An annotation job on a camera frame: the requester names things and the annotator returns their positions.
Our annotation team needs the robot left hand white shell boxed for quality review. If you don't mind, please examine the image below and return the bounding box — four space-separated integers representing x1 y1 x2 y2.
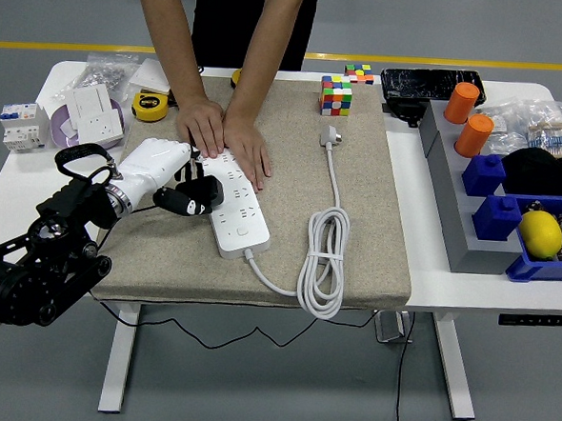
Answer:
112 134 218 218

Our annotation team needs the person's right hand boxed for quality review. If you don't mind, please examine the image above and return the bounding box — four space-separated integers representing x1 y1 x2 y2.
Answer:
172 95 230 161

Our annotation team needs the person's left hand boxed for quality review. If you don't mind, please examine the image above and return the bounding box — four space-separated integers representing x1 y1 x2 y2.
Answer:
216 115 276 193

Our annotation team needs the black plug adapter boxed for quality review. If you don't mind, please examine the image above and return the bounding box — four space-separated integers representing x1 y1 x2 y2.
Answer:
172 172 228 209

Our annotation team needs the white power strip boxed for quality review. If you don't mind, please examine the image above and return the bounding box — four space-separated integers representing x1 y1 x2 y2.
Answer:
190 147 277 262

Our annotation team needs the thin black plug cord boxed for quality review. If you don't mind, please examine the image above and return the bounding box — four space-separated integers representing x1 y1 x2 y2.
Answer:
84 201 385 359

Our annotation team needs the yellow black tape measure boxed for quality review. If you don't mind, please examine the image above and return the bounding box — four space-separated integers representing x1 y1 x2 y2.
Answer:
130 90 179 125

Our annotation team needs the grey-brown mat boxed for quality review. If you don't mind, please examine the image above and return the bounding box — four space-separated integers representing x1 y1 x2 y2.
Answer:
89 67 425 321

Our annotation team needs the purple bowl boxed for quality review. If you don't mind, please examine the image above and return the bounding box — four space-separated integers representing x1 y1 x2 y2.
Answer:
48 93 128 158

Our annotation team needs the large colourful puzzle cube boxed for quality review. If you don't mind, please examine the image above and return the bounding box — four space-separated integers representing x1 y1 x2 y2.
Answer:
318 73 355 118

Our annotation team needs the clear bag of screws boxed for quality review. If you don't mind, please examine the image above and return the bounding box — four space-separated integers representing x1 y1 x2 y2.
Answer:
53 49 142 108

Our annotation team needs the white table leg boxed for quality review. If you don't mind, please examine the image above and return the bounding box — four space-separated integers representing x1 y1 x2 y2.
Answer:
428 311 482 421
97 298 143 415

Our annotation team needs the person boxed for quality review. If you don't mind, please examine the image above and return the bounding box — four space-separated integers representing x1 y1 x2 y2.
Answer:
189 0 327 74

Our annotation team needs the black table control panel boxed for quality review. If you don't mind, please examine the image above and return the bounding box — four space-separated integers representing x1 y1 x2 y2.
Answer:
496 310 562 330

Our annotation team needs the white circuit breaker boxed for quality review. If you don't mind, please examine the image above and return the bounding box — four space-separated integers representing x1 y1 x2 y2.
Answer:
0 100 51 156

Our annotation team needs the small colourful puzzle cube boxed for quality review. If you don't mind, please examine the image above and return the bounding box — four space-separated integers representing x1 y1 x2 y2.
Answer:
343 63 376 87

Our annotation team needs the black power adapter block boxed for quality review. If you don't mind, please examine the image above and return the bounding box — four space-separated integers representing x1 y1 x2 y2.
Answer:
380 95 430 130

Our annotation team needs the blue plastic bin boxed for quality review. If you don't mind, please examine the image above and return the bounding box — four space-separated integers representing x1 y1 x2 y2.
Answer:
479 190 562 286

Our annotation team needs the black glossy tray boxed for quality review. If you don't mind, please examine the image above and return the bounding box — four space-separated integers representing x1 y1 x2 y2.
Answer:
378 63 487 110

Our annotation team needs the grey metal box under table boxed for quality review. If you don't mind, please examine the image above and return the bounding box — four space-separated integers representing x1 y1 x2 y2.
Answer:
371 309 415 346

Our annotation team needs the grey stepped block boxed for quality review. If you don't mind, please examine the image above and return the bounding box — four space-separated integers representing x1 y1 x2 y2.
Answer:
409 98 532 277

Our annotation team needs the yellow lemon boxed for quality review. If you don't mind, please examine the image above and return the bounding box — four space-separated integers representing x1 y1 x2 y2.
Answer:
515 209 562 261

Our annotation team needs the orange cylinder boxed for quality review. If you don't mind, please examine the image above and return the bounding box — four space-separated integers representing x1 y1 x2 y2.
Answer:
442 80 482 126
453 111 496 160

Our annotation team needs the blue plastic block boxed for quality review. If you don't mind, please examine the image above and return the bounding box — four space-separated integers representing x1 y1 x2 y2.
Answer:
469 192 524 244
460 152 509 199

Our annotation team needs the black cloth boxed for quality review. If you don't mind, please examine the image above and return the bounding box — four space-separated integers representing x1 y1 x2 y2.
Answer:
498 145 562 199

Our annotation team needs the clear bag of resistors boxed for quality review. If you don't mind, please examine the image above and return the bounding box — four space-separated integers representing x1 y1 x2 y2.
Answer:
477 95 562 162

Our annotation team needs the white wall socket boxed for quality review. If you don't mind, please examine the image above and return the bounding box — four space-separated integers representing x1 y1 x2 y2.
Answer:
77 110 126 150

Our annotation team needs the large white switch plate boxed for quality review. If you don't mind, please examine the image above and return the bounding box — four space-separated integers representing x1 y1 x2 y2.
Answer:
127 56 173 95

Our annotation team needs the white power cord with plug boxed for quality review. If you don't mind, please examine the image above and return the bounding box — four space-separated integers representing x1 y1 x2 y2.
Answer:
239 119 358 321

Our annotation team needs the small white switch plate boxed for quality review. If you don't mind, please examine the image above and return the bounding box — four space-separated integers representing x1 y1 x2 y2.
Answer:
70 81 121 125

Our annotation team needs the black hanging cable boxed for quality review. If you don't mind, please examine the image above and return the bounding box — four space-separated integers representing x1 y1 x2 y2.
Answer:
393 311 417 421

